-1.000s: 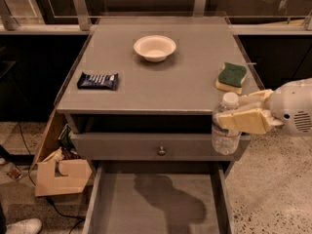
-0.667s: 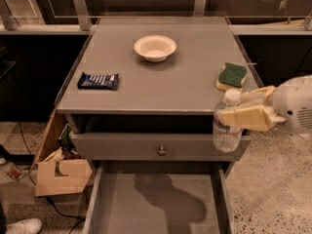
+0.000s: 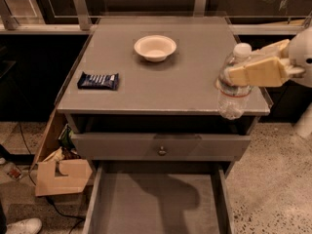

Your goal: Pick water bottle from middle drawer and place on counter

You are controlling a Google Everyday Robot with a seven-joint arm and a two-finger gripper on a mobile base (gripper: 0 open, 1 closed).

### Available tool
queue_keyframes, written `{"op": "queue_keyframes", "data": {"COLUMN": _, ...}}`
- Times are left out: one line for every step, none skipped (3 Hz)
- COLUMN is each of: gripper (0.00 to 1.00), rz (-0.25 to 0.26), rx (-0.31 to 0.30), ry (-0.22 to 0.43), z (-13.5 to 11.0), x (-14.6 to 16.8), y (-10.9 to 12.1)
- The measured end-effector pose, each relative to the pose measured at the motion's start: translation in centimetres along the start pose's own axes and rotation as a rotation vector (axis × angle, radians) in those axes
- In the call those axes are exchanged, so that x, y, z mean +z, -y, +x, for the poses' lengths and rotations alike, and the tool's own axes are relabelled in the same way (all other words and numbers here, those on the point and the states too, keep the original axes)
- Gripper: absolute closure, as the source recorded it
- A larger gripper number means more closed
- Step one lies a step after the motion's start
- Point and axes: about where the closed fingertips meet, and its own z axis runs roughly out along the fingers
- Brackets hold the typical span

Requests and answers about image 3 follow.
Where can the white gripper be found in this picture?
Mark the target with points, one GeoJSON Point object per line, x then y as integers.
{"type": "Point", "coordinates": [301, 57]}

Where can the clear plastic water bottle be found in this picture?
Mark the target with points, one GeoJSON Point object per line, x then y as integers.
{"type": "Point", "coordinates": [232, 100]}

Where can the grey cabinet with counter top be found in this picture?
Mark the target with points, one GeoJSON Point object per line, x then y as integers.
{"type": "Point", "coordinates": [173, 96]}

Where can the round metal drawer knob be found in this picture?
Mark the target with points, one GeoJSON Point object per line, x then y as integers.
{"type": "Point", "coordinates": [162, 151]}

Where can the grey top drawer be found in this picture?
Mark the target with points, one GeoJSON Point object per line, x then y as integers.
{"type": "Point", "coordinates": [144, 147]}

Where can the grey open middle drawer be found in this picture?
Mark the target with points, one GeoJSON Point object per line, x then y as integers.
{"type": "Point", "coordinates": [159, 198]}

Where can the small bottle on floor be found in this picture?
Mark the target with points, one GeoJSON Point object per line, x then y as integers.
{"type": "Point", "coordinates": [12, 171]}

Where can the white paper bowl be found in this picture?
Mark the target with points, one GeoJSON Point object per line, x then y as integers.
{"type": "Point", "coordinates": [155, 48]}

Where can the blue snack bar wrapper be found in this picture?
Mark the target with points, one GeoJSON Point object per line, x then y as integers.
{"type": "Point", "coordinates": [98, 82]}

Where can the green snack bag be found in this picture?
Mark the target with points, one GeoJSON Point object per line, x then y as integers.
{"type": "Point", "coordinates": [64, 138]}

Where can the brown cardboard box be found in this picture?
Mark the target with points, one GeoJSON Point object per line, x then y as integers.
{"type": "Point", "coordinates": [67, 176]}

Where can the white shoe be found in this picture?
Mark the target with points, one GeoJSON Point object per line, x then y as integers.
{"type": "Point", "coordinates": [26, 226]}

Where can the right metal railing post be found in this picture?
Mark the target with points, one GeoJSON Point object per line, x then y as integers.
{"type": "Point", "coordinates": [199, 8]}

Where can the metal railing post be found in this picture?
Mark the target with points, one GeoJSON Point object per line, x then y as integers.
{"type": "Point", "coordinates": [82, 14]}
{"type": "Point", "coordinates": [199, 8]}

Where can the left metal railing post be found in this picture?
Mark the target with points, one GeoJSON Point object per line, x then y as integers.
{"type": "Point", "coordinates": [82, 14]}

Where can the far left railing post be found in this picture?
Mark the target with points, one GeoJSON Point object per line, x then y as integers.
{"type": "Point", "coordinates": [9, 21]}

